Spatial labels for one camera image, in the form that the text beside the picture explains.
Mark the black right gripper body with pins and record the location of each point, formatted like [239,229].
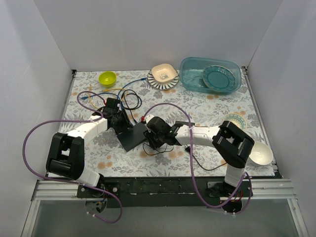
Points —
[150,137]

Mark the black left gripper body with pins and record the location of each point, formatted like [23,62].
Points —
[121,121]

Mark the black network switch box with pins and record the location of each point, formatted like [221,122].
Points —
[132,137]

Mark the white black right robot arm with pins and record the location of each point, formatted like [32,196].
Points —
[233,144]

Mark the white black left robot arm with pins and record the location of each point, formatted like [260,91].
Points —
[66,155]

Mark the floral patterned table mat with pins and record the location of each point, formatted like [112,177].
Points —
[105,154]

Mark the black power adapter brick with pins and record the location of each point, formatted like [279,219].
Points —
[185,123]

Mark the lime green plastic bowl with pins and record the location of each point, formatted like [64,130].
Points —
[108,79]

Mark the striped white blue plate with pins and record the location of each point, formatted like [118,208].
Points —
[162,85]

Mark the cream square panda bowl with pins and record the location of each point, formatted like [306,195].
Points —
[163,73]

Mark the patterned teal yellow small bowl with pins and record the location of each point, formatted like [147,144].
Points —
[237,120]

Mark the teal glass plate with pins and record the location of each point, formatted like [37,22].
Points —
[219,78]

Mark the teal transparent plastic tub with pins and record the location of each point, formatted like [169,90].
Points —
[191,72]

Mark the white ceramic bowl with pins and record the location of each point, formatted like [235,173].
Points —
[261,154]

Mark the aluminium frame rail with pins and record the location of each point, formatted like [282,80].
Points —
[261,189]

